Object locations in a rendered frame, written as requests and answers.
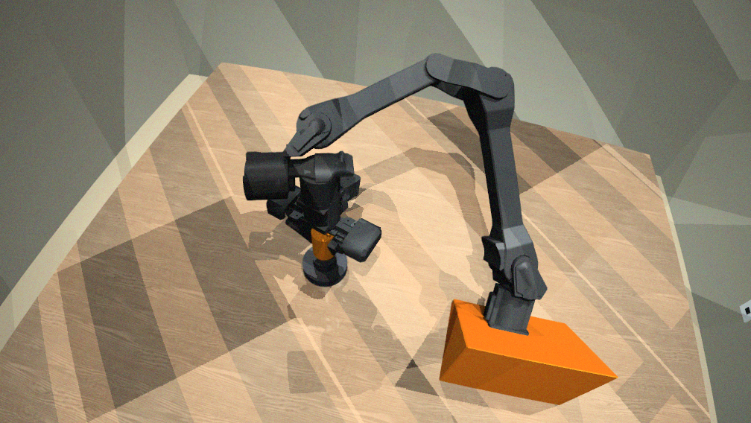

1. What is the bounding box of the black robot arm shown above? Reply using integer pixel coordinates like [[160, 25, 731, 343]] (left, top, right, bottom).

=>
[[243, 53, 548, 336]]

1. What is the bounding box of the orange knob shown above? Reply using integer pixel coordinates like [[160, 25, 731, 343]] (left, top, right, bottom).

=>
[[311, 229, 334, 261]]

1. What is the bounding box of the dark grey round pedestal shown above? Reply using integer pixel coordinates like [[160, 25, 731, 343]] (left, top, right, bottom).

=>
[[302, 247, 347, 287]]

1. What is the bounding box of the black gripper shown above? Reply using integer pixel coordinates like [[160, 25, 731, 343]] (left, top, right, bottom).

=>
[[266, 185, 381, 263]]

